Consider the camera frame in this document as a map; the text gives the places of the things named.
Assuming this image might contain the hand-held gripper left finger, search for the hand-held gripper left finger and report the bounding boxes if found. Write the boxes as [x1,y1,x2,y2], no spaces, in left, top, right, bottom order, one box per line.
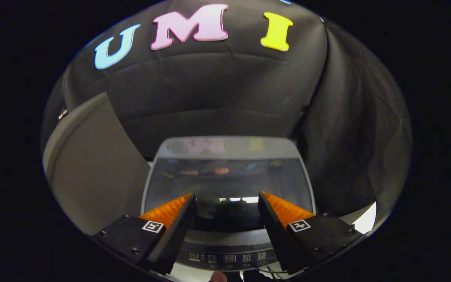
[92,193,198,275]

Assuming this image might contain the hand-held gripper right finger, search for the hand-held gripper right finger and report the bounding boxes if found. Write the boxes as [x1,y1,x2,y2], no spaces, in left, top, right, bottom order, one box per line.
[258,191,364,275]

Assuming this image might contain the grey washing machine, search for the grey washing machine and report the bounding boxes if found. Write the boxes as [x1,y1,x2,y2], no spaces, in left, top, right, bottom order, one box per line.
[141,136,317,273]

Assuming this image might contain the white panel with black marks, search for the white panel with black marks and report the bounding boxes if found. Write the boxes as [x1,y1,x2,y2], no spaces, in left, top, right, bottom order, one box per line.
[351,202,377,235]

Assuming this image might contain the black backdrop cloth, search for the black backdrop cloth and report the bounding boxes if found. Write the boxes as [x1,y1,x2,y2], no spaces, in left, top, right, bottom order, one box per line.
[40,0,412,226]

